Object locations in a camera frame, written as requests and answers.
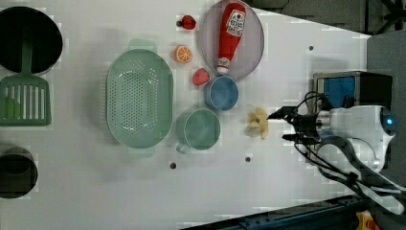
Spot green perforated colander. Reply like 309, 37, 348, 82
105, 38, 173, 157

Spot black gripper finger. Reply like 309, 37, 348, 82
267, 106, 298, 121
282, 133, 301, 142

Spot small red strawberry toy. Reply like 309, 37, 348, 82
176, 15, 196, 31

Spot red ketchup bottle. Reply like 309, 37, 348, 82
216, 2, 246, 74

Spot black round pot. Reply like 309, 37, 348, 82
0, 7, 63, 74

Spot grey round plate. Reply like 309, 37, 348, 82
198, 0, 264, 80

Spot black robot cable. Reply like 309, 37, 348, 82
293, 90, 403, 196

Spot green mug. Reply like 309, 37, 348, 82
175, 108, 221, 154

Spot green slotted spatula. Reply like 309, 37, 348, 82
0, 41, 52, 127

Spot blue bowl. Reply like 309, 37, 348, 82
204, 76, 239, 111

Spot orange slice toy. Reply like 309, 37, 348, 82
173, 45, 192, 63

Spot peeled banana toy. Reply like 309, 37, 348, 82
245, 107, 269, 140

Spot large red strawberry toy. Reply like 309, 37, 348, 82
192, 68, 210, 85

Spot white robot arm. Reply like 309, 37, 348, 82
268, 105, 405, 215

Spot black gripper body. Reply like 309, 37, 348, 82
292, 113, 319, 141

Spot black toaster oven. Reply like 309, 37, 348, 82
313, 71, 393, 109

